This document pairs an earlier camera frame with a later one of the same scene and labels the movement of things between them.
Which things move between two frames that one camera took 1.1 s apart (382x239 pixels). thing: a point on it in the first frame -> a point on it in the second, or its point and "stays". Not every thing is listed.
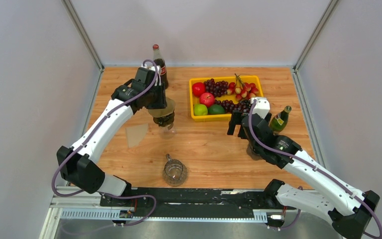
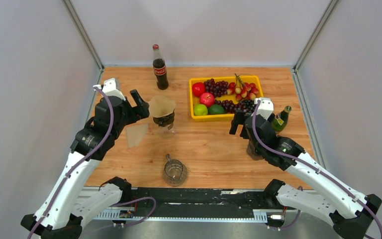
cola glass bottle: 158,58 stays
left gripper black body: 156,98 -> 130,114
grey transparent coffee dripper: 250,153 stays
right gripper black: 235,120 stays
